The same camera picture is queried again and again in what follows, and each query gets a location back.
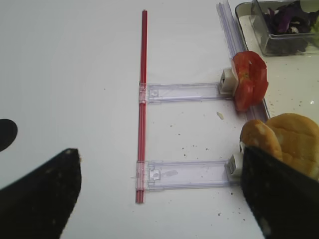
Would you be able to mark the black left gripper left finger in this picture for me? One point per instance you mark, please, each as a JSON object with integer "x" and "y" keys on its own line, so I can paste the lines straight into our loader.
{"x": 38, "y": 205}

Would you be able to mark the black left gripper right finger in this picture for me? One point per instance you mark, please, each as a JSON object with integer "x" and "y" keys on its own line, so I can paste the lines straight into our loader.
{"x": 284, "y": 202}

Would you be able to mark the red tomato slices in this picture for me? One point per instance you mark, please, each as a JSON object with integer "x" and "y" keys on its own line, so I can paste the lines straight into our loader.
{"x": 252, "y": 80}

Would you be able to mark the purple and green lettuce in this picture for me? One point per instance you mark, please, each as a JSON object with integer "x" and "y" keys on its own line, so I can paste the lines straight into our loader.
{"x": 290, "y": 19}

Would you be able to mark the white pusher block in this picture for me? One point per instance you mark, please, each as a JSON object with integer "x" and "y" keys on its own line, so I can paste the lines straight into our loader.
{"x": 234, "y": 166}
{"x": 228, "y": 83}

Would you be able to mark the burger bun half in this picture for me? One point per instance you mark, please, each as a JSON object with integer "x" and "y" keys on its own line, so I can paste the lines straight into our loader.
{"x": 258, "y": 134}
{"x": 298, "y": 137}

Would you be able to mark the black round object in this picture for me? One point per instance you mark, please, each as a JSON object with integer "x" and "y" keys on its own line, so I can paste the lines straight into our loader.
{"x": 8, "y": 133}

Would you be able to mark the white metal tray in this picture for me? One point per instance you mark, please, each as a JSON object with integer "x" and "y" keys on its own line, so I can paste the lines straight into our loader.
{"x": 293, "y": 79}

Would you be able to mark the clear plastic pusher track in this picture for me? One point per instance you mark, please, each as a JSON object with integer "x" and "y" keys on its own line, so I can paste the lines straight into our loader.
{"x": 159, "y": 176}
{"x": 161, "y": 93}

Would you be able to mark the clear plastic salad container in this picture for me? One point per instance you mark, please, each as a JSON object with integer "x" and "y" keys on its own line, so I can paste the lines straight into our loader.
{"x": 285, "y": 44}

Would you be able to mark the red plastic rail strip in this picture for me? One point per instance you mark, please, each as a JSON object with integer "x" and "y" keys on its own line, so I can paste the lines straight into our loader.
{"x": 142, "y": 107}

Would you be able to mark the clear plastic back rail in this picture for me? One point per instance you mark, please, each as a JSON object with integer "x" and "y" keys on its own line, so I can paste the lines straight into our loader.
{"x": 236, "y": 43}

